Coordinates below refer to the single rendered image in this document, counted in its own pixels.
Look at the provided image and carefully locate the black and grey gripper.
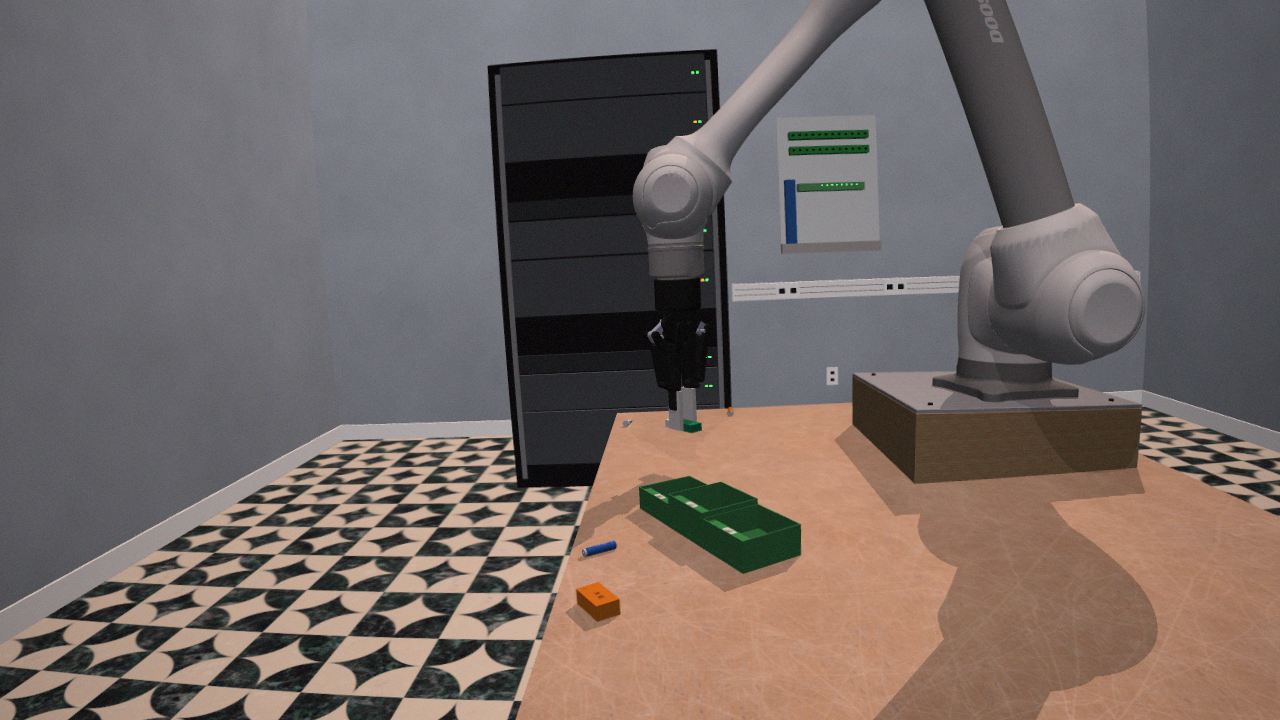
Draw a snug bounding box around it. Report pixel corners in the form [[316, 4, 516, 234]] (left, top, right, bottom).
[[645, 278, 712, 430]]

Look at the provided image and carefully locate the blue battery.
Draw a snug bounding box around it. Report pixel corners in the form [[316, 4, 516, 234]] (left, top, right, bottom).
[[582, 541, 617, 557]]

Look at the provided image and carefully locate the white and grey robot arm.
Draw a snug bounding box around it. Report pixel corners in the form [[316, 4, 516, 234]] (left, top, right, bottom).
[[634, 0, 1146, 402]]

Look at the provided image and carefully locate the white and green eraser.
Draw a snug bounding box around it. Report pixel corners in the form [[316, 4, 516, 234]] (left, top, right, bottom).
[[666, 419, 701, 433]]

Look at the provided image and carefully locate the green three-compartment bin rack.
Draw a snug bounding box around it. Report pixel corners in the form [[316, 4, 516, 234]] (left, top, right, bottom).
[[639, 477, 801, 574]]

